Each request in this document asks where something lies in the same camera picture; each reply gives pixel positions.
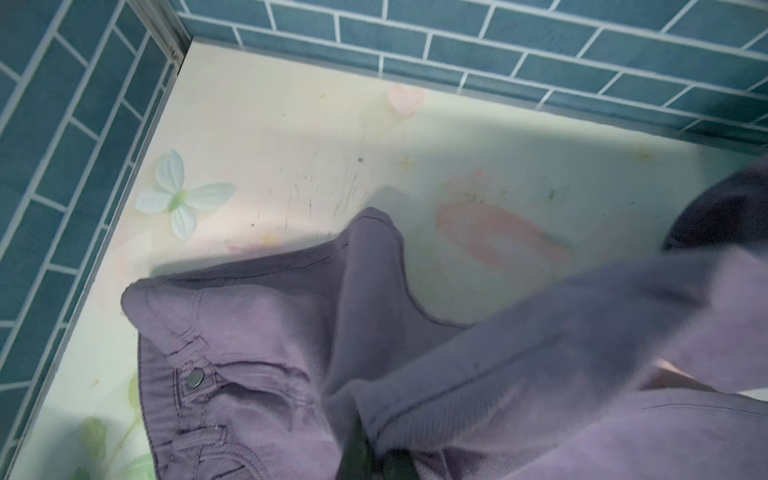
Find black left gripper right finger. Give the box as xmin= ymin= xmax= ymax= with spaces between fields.
xmin=382 ymin=451 xmax=419 ymax=480

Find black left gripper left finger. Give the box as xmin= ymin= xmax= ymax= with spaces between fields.
xmin=335 ymin=418 xmax=375 ymax=480

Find purple trousers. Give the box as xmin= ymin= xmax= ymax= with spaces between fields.
xmin=121 ymin=160 xmax=767 ymax=479

